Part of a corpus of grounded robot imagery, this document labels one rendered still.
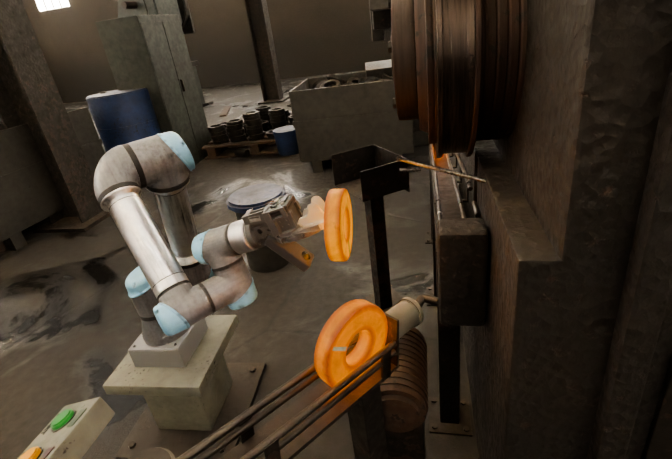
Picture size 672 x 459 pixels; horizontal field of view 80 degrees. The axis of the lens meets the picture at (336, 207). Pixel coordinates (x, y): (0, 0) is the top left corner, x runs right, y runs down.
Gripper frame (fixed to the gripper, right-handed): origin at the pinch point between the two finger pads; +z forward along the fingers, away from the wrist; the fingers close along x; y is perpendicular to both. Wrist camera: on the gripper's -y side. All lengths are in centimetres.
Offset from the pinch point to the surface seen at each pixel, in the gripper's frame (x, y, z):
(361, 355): -21.8, -17.2, 1.3
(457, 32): 5.5, 24.5, 32.4
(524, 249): -18.5, -5.4, 31.7
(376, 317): -19.1, -11.9, 5.9
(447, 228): 1.4, -10.2, 20.2
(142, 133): 260, 27, -246
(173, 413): 3, -53, -84
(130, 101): 260, 56, -239
